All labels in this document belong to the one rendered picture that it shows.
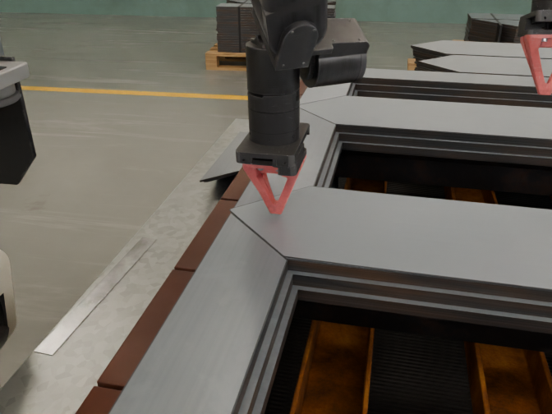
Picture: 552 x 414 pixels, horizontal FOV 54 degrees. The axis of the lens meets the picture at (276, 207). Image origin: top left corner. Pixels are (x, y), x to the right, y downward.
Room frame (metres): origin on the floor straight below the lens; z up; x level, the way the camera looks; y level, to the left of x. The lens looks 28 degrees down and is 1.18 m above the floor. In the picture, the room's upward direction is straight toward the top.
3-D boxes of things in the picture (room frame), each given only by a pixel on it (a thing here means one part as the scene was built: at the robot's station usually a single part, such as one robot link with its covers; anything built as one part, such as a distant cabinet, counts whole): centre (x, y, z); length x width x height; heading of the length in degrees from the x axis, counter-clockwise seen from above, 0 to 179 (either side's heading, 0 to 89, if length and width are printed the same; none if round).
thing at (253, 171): (0.60, 0.00, 0.91); 0.07 x 0.07 x 0.09; 77
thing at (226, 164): (1.16, 0.05, 0.70); 0.39 x 0.12 x 0.04; 168
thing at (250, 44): (0.59, 0.00, 1.04); 0.07 x 0.06 x 0.07; 111
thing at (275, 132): (0.58, 0.00, 0.98); 0.10 x 0.07 x 0.07; 167
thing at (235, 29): (5.14, -0.03, 0.26); 1.20 x 0.80 x 0.53; 83
